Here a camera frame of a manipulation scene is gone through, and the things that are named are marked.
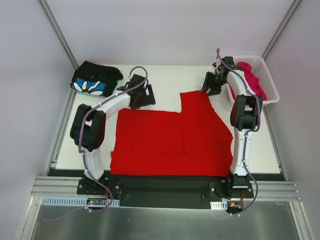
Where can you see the crumpled magenta t shirt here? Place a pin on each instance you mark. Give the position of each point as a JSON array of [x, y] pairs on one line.
[[252, 80]]

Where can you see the left white cable duct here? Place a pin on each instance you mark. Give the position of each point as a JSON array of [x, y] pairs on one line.
[[65, 201]]

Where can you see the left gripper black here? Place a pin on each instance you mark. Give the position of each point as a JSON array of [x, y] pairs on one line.
[[148, 94]]

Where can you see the black flower t shirt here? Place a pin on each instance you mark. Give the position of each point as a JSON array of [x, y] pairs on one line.
[[87, 68]]

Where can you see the red t shirt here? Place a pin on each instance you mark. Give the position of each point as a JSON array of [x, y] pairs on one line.
[[192, 142]]

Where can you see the right white cable duct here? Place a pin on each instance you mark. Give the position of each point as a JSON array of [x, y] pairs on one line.
[[219, 205]]

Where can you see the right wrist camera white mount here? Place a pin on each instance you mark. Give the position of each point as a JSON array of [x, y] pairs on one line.
[[217, 67]]

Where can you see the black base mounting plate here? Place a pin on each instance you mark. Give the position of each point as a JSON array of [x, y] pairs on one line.
[[180, 192]]

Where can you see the white plastic basket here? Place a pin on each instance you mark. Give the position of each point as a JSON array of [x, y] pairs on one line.
[[260, 70]]

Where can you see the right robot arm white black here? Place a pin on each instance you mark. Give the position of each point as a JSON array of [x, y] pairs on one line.
[[245, 117]]

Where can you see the aluminium front frame rail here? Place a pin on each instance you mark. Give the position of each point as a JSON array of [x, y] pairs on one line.
[[280, 191]]

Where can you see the aluminium corner post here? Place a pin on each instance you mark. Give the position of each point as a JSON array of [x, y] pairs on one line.
[[281, 27], [58, 32]]

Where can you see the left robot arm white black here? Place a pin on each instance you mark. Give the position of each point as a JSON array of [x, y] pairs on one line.
[[89, 123]]

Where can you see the left aluminium corner post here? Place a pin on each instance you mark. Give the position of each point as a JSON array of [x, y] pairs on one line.
[[58, 32]]

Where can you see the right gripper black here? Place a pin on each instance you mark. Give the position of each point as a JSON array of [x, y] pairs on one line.
[[212, 81]]

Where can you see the right aluminium corner post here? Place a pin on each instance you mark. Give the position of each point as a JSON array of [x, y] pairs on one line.
[[281, 27]]

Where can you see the white cable duct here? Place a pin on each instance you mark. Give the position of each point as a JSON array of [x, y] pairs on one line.
[[65, 201], [219, 205]]

